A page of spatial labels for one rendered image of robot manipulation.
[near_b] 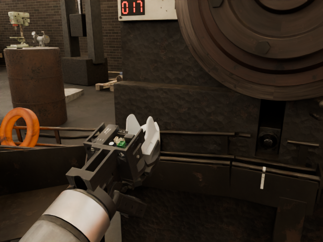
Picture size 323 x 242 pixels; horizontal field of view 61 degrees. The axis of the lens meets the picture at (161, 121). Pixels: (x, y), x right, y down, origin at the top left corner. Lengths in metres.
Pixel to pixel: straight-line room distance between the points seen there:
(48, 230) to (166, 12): 0.66
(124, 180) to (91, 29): 5.59
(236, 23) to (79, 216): 0.42
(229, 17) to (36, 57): 2.80
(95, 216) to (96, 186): 0.04
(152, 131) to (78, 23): 5.78
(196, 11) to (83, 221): 0.48
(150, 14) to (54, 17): 8.54
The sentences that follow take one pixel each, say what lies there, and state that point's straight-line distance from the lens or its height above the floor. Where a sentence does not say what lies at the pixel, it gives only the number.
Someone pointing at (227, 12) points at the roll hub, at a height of 1.06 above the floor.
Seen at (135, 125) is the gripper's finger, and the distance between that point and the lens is 0.48.
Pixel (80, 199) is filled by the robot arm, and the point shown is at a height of 0.83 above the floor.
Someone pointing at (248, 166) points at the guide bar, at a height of 0.71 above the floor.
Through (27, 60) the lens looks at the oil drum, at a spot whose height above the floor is 0.77.
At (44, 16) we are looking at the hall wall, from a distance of 9.61.
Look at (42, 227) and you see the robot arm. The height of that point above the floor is 0.82.
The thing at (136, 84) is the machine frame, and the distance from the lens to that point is 0.85.
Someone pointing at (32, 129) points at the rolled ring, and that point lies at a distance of 1.12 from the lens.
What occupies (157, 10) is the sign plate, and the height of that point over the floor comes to 1.08.
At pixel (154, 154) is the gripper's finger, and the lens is 0.45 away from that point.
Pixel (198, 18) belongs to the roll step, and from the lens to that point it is 0.64.
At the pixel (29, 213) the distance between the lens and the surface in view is 0.78.
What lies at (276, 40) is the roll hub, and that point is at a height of 1.01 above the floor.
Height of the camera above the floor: 1.02
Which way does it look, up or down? 17 degrees down
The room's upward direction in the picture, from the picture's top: straight up
